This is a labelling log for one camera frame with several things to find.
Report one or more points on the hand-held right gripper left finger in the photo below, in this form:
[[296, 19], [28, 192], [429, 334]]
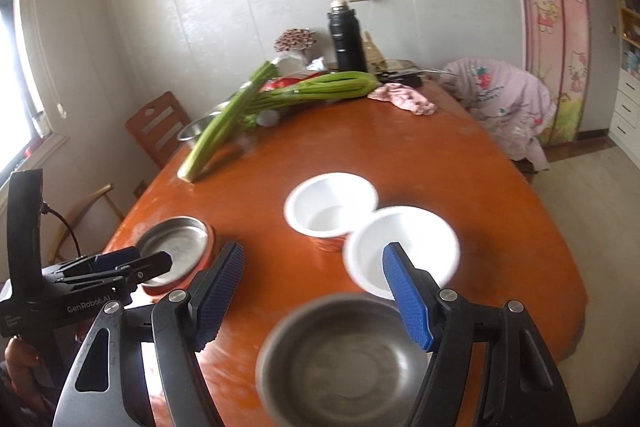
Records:
[[220, 292]]

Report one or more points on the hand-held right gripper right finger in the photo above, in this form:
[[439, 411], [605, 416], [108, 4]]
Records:
[[410, 297]]

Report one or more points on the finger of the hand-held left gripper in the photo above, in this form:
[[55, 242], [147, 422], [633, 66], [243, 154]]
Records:
[[117, 258], [150, 269]]

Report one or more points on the steel plate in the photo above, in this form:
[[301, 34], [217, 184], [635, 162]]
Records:
[[175, 242]]

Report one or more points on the steel bowl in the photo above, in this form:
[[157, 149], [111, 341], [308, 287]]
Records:
[[345, 367]]

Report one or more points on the person's left hand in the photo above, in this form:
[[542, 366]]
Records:
[[20, 359]]

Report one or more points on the curved-back wooden chair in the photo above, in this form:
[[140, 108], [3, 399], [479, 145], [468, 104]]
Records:
[[97, 194]]

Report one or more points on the slatted wooden chair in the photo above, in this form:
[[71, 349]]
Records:
[[155, 127]]

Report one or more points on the steel basin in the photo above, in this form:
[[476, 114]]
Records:
[[192, 129]]

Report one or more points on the long celery bunch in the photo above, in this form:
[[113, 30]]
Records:
[[215, 132]]

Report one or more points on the window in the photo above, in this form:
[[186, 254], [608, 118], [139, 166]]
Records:
[[15, 82]]

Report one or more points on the pink cloth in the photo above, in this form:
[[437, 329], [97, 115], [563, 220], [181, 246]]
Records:
[[405, 97]]

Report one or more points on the pink strawberry print garment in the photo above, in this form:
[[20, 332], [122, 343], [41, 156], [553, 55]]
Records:
[[500, 107]]

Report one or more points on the red packet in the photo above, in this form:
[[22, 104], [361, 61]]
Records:
[[282, 83]]

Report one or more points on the dark flat object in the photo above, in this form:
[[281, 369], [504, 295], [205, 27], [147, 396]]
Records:
[[400, 74]]

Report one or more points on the wrapped celery bunch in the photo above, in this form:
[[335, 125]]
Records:
[[330, 87]]

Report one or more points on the white plastic bag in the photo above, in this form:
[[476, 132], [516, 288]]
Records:
[[290, 62]]

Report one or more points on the brown paper bag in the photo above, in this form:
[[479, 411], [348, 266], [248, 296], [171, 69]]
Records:
[[374, 52]]

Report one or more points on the black thermos bottle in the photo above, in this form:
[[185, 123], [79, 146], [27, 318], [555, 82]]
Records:
[[347, 42]]

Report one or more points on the dried flower bouquet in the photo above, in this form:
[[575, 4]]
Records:
[[295, 39]]

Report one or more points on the white shelf cabinet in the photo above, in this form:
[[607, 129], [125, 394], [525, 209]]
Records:
[[627, 107]]

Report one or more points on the pink cartoon cat curtain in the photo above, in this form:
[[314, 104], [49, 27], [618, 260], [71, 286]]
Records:
[[550, 7]]

